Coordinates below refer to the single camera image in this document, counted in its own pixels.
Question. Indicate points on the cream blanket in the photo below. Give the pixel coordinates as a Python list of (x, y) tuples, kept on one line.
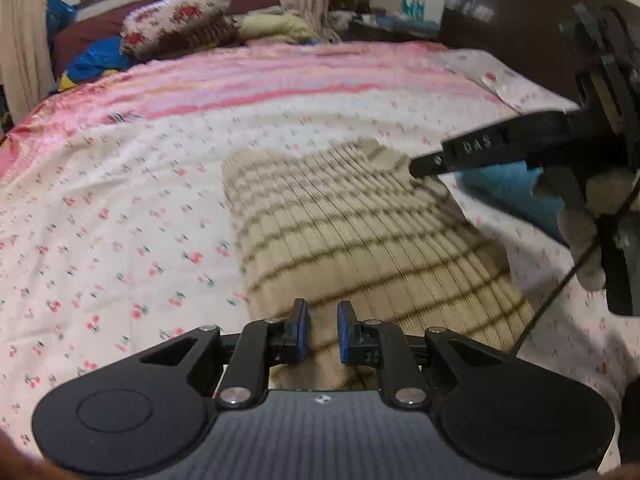
[(277, 27)]

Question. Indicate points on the teal cloth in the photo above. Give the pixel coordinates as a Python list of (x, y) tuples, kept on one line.
[(505, 190)]

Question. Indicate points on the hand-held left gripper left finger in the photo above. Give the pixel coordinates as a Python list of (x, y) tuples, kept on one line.
[(300, 330)]

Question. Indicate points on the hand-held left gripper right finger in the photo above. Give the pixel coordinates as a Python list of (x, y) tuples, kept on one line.
[(345, 332)]

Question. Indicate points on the red floral pillow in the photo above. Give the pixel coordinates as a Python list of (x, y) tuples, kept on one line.
[(175, 17)]

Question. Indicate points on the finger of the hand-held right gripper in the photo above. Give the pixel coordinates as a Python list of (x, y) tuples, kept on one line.
[(480, 147)]

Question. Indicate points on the pink floral bed sheet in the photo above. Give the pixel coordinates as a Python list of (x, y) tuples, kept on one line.
[(125, 200)]

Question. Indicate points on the maroon headboard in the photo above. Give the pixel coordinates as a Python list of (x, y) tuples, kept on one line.
[(75, 40)]

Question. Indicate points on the cluttered nightstand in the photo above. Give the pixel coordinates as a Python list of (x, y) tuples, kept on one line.
[(370, 22)]

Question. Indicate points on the dark wooden headboard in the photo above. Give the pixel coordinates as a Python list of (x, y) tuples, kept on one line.
[(510, 20)]

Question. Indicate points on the beige striped knit sweater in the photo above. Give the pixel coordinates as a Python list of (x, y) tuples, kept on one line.
[(360, 240)]

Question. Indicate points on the blue cloth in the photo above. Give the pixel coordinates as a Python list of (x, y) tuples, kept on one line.
[(95, 62)]

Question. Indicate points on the blue bag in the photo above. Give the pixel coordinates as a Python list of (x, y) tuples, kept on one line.
[(60, 12)]

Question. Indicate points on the person's right hand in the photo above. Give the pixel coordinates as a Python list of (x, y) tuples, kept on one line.
[(575, 230)]

